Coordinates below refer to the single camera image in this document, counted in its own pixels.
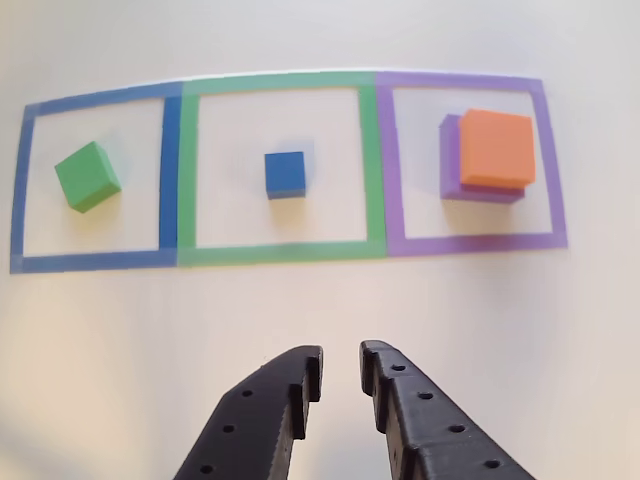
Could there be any small blue cube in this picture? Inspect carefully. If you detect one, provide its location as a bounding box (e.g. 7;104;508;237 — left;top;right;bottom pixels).
263;150;307;201

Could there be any large purple cube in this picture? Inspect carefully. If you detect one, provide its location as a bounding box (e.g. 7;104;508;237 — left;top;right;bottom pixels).
438;113;526;205

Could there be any large orange cube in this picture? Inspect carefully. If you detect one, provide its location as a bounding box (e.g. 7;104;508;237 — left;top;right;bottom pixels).
458;108;538;190

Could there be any medium green cube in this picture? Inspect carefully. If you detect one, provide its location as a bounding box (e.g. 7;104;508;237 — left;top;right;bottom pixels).
53;140;123;216

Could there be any blue square tape frame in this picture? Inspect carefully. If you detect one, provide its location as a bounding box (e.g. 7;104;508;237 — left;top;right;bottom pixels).
8;82;185;275

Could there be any purple square tape frame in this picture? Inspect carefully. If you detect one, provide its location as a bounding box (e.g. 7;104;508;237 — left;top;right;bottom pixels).
374;70;569;259

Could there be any green square tape frame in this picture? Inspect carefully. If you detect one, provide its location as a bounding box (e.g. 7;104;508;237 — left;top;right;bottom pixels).
175;69;389;268

